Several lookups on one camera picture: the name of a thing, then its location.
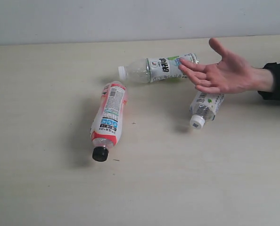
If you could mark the lime label clear bottle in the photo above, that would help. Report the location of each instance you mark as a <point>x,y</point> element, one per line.
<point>149,70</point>

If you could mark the pink label black-cap bottle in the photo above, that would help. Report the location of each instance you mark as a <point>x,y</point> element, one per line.
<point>107,126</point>

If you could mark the black sleeved forearm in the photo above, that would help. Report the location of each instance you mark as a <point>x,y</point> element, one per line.
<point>274,95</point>

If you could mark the white label water bottle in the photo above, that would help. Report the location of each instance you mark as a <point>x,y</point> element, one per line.
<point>204,108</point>

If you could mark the person's open hand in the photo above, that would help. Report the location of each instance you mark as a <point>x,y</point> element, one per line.
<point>233,74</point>

